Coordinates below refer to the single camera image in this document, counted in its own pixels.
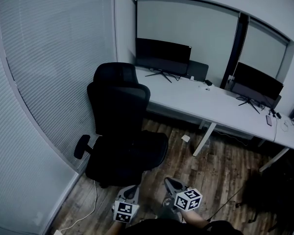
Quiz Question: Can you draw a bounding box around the black mesh office chair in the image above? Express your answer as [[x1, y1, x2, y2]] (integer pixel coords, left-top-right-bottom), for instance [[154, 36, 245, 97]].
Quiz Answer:
[[73, 62, 169, 188]]

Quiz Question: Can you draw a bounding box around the person's right forearm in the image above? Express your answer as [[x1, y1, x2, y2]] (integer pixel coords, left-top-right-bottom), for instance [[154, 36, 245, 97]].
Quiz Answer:
[[183, 209, 209, 224]]

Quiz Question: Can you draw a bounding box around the white roller blind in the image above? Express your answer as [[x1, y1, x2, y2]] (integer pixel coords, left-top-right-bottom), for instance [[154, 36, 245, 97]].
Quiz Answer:
[[136, 0, 240, 66], [244, 17, 290, 83]]

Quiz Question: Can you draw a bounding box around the black swivel chair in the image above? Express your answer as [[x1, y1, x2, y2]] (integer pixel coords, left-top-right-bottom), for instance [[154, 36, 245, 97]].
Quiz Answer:
[[235, 165, 294, 231]]

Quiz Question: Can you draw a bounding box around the dark grey desk divider panel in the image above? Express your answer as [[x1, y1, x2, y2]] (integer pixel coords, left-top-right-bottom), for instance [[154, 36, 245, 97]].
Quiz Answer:
[[187, 60, 210, 81], [261, 94, 283, 109]]

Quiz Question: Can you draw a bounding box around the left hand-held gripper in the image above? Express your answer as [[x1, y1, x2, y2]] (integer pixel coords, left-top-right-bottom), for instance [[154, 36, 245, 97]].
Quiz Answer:
[[112, 185, 141, 223]]

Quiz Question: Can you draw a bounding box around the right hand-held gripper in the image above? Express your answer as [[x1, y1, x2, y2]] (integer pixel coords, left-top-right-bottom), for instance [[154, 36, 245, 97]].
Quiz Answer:
[[162, 177, 203, 218]]

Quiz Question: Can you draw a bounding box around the black cable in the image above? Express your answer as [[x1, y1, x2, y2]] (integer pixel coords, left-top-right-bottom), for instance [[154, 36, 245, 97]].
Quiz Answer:
[[207, 187, 246, 222]]

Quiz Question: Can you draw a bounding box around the black charger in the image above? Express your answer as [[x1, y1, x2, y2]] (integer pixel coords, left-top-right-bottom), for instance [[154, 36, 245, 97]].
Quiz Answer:
[[269, 108, 282, 119]]

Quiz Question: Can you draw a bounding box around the white desk leg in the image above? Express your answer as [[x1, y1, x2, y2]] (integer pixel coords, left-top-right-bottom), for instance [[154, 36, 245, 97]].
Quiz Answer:
[[259, 146, 291, 172], [193, 121, 218, 157]]

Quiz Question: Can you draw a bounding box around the person's left forearm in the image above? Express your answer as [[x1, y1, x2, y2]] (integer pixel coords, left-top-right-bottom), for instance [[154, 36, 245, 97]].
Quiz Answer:
[[110, 220, 126, 235]]

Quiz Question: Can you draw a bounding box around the person's black shirt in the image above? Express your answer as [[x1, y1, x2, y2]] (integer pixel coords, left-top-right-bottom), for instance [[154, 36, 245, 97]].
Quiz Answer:
[[117, 217, 244, 235]]

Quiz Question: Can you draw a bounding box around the white floor cable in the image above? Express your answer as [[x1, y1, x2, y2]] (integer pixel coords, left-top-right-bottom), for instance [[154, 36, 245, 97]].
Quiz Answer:
[[60, 179, 98, 231]]

